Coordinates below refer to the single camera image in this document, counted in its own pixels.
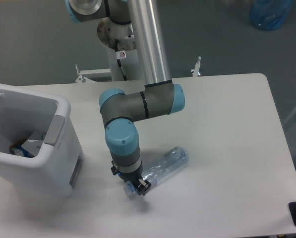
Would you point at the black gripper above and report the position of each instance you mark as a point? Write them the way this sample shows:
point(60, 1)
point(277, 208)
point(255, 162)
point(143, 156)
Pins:
point(134, 176)

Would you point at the clear plastic water bottle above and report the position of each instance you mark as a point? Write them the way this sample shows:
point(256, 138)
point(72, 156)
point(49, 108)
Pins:
point(165, 166)

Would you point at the white pouch wrapper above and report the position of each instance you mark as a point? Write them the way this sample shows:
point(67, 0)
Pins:
point(34, 143)

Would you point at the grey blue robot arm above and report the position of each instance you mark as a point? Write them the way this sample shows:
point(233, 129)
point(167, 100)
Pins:
point(118, 109)

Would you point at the blue yellow carton in bin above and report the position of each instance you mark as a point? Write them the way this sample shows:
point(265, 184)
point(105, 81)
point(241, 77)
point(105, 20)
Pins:
point(16, 148)

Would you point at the blue plastic bag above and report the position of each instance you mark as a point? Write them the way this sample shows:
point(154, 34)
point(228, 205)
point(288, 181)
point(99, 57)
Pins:
point(269, 14)

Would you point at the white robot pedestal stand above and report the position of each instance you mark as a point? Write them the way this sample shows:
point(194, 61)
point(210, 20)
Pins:
point(134, 53)

